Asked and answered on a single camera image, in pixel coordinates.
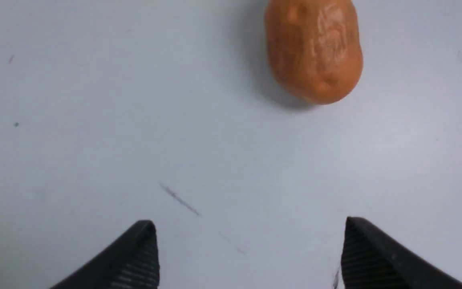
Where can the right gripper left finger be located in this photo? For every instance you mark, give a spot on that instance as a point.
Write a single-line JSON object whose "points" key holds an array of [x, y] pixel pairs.
{"points": [[129, 262]]}

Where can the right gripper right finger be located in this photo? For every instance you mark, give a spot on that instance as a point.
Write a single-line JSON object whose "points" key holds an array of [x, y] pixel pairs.
{"points": [[371, 259]]}

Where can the toy potato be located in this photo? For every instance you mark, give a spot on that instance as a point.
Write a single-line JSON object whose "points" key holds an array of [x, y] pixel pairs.
{"points": [[314, 48]]}

